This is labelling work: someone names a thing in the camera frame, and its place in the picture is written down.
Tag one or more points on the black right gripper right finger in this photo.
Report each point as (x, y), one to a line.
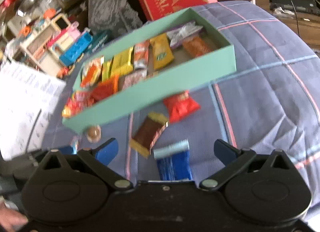
(234, 160)

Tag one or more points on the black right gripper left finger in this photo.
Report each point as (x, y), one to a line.
(98, 159)

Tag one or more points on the red Skittles candy bag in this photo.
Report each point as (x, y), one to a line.
(75, 104)

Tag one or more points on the orange wafer packet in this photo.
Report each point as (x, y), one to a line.
(105, 89)

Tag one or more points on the orange white noodle snack bag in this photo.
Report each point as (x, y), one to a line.
(91, 72)

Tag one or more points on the white pink Winsun packet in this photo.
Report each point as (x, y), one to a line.
(134, 78)

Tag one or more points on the yellow-green candy wrapper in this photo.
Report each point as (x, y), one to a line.
(106, 70)

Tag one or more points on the yellow embossed snack packet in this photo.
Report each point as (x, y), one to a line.
(122, 64)

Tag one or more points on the orange red sausage snack pouch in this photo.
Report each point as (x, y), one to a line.
(141, 55)

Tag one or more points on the orange clear-wrapped cake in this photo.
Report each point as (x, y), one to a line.
(196, 46)

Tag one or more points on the yellow green-logo snack bar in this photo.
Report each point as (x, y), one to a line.
(162, 53)

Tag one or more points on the silver purple snack packet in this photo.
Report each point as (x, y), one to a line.
(178, 34)

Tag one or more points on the person's left hand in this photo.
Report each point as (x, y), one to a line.
(11, 220)

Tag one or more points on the chocolate pudding cup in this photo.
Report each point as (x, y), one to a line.
(93, 133)

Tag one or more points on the pink blue candy wrapper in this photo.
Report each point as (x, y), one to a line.
(75, 142)

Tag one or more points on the blue snack bar wrapper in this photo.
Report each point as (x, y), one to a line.
(173, 162)

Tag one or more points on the brown gold chocolate packet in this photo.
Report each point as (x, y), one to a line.
(148, 133)

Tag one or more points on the blue plaid quilt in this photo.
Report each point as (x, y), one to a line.
(270, 102)

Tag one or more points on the red small snack packet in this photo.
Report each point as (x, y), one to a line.
(180, 106)

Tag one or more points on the white printed instruction sheet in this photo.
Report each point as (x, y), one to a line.
(28, 100)

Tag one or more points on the blue toy tray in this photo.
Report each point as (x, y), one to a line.
(77, 48)

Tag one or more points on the green cardboard box tray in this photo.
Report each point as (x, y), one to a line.
(184, 73)

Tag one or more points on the teal Home Kitchen box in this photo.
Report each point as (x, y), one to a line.
(99, 40)

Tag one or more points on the toy kitchen playset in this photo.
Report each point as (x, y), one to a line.
(42, 42)

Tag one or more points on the grey lace cloth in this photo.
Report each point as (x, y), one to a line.
(114, 15)

